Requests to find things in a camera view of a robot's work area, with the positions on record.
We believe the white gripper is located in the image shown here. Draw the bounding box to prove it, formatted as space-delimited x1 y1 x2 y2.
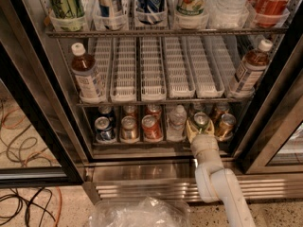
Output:
186 119 219 158

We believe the green soda can front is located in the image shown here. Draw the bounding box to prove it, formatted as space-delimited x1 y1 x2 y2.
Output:
192 112 210 133

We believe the green soda can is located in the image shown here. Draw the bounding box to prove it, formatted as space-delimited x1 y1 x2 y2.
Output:
189 103 205 115
192 112 210 133

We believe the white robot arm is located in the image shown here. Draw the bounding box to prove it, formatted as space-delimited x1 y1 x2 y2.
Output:
186 120 256 227

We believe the green soda can rear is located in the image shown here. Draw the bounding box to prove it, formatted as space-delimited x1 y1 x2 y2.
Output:
189 103 205 115

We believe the gold soda can front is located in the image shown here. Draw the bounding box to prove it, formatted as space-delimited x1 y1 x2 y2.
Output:
215 113 236 140

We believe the gold soda can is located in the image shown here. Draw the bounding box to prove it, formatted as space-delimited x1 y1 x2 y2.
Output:
210 102 230 123
215 113 236 140

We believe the gold soda can rear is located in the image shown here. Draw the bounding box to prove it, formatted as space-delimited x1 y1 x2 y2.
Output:
210 102 230 123

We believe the red soda can front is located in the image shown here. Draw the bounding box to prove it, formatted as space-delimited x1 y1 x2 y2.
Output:
142 114 163 141

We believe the red soda can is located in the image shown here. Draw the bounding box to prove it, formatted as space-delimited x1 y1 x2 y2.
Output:
145 104 162 120
142 114 163 141

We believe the red soda can rear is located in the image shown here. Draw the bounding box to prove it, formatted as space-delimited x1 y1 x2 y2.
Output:
145 104 162 120

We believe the right glass fridge door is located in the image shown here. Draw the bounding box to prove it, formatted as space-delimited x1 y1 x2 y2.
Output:
233 4 303 174

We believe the glass fridge door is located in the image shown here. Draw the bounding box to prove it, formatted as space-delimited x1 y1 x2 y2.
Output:
233 4 303 174
0 0 86 187

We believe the brown soda can front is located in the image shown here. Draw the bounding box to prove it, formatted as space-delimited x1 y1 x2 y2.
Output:
121 116 138 140

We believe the brown soda can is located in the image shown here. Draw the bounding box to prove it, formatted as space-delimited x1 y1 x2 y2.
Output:
123 105 138 118
121 116 138 140

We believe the brown soda can rear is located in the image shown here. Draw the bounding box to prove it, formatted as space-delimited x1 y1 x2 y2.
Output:
123 105 138 118

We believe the blue soda can front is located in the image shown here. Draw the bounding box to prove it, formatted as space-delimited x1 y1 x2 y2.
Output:
95 116 116 142

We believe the blue soda can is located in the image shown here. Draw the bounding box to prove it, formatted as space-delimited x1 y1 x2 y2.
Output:
95 116 116 142
98 105 116 124

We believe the blue soda can rear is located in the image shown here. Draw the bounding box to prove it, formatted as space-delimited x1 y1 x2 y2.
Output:
98 105 116 124

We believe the dark blue can top shelf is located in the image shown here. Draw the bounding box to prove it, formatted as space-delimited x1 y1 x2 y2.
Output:
136 0 165 25

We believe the coca-cola can top shelf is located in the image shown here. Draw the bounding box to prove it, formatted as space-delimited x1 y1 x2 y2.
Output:
248 0 290 28

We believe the blue silver can top shelf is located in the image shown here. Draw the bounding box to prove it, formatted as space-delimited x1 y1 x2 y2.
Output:
98 0 123 18

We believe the left glass fridge door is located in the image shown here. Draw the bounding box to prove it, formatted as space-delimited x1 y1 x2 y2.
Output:
0 0 86 187

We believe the green tall can top shelf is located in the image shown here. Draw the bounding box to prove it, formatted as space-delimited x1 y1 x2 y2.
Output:
50 0 84 19

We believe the clear water bottle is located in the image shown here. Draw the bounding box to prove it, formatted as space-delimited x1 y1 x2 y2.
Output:
167 105 187 142

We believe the right tea bottle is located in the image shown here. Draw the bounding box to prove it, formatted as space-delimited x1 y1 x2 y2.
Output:
229 39 273 93

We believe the tea bottle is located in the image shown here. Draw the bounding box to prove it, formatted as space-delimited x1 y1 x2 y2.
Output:
71 43 104 103
229 39 273 93

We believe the clear plastic bin with bag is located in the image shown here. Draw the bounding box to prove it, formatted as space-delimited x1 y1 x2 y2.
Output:
89 197 190 227

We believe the left tea bottle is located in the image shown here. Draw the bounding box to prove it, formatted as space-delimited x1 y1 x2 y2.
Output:
71 43 104 103

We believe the middle wire shelf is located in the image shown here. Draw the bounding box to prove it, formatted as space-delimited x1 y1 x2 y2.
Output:
76 97 252 107

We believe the wire shelf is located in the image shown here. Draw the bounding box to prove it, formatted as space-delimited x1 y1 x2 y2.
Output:
76 97 252 107
46 27 288 39

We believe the top wire shelf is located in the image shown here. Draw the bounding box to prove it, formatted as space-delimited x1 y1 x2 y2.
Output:
46 27 288 39

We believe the black cable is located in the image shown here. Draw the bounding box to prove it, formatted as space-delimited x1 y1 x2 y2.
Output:
0 97 57 227

